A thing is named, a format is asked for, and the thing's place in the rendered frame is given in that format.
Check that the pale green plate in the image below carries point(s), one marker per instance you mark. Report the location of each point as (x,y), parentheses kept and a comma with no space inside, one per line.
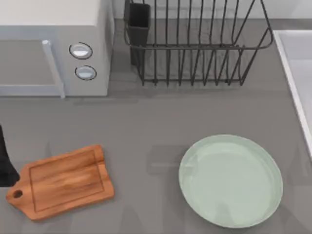
(230,181)

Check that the black cutlery holder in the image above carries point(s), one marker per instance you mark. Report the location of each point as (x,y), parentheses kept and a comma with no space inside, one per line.
(137,22)

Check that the round microwave knob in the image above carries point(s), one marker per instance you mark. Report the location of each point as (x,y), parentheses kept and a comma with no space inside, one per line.
(85,72)
(80,50)

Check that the wooden cutting board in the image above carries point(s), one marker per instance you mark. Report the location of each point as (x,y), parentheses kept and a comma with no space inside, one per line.
(65,181)

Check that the pale microwave oven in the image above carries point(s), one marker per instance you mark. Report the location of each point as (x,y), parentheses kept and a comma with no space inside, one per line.
(52,29)

